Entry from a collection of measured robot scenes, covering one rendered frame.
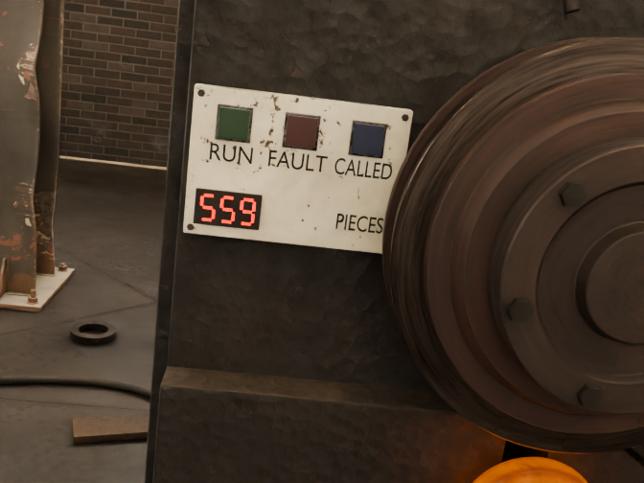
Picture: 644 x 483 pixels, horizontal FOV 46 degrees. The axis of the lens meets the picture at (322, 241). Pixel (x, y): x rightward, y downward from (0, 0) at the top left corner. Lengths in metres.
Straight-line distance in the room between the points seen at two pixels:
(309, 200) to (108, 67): 6.17
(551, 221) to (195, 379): 0.49
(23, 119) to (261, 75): 2.64
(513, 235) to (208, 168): 0.38
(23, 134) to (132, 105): 3.57
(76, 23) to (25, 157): 3.67
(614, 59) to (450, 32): 0.21
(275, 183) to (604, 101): 0.38
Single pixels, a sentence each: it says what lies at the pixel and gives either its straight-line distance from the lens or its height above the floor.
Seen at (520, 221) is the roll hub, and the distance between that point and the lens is 0.74.
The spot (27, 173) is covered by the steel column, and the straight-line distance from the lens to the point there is 3.53.
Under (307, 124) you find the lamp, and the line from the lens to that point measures 0.90.
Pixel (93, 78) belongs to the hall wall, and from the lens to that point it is 7.08.
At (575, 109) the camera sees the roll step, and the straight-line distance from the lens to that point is 0.81.
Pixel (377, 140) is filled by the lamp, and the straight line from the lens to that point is 0.91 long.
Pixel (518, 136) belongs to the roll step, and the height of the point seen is 1.24.
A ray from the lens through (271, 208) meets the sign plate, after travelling 0.92.
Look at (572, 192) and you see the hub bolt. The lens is 0.74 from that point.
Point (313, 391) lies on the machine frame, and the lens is 0.99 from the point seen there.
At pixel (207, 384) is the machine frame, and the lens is 0.98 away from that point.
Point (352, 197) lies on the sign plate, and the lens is 0.93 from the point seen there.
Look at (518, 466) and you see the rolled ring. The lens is 0.99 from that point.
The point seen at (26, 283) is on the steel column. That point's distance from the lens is 3.67.
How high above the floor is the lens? 1.31
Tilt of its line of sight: 15 degrees down
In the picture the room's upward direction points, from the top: 7 degrees clockwise
